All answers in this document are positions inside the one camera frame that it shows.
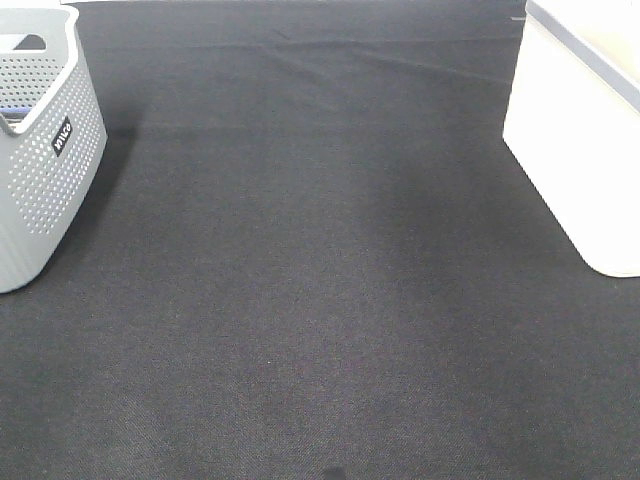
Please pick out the grey perforated plastic basket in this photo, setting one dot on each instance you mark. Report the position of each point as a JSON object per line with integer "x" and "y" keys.
{"x": 52, "y": 136}

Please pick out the white plastic storage basket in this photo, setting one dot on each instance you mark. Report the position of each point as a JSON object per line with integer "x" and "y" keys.
{"x": 572, "y": 123}

